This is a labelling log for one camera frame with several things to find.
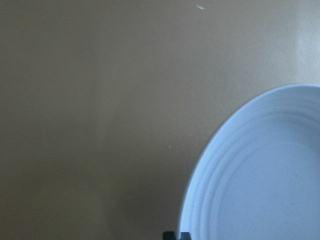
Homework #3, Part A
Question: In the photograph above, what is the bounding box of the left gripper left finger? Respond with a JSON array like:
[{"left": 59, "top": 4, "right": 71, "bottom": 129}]
[{"left": 162, "top": 231, "right": 175, "bottom": 240}]

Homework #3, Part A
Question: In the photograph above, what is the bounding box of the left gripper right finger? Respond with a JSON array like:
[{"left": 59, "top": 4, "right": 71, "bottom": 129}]
[{"left": 180, "top": 232, "right": 192, "bottom": 240}]

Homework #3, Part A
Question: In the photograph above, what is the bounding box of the blue round plate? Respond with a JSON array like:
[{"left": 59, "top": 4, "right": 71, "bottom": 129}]
[{"left": 177, "top": 84, "right": 320, "bottom": 240}]

